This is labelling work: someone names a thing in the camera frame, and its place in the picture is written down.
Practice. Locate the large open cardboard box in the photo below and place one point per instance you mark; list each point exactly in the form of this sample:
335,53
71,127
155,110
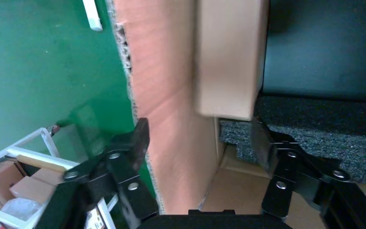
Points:
167,94

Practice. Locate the red cart caster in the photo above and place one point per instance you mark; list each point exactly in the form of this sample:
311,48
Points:
54,129

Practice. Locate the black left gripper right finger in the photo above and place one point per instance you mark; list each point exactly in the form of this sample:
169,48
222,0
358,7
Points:
284,177

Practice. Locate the white table frame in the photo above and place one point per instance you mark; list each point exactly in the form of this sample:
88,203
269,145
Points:
92,15

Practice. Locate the white tube cart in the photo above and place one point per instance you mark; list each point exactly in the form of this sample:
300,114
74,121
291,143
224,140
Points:
31,155

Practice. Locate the black foam insert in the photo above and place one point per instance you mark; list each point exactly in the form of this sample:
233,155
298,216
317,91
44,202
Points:
328,132

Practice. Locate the cardboard box with black print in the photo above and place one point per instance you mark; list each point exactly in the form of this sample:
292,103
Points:
0,181

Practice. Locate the clear plastic bag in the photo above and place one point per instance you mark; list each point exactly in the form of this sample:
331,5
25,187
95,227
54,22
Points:
20,208

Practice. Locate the small brown cardboard box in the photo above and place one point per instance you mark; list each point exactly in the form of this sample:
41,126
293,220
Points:
230,63

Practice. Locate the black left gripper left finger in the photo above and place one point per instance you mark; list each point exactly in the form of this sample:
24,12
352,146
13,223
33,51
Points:
132,186

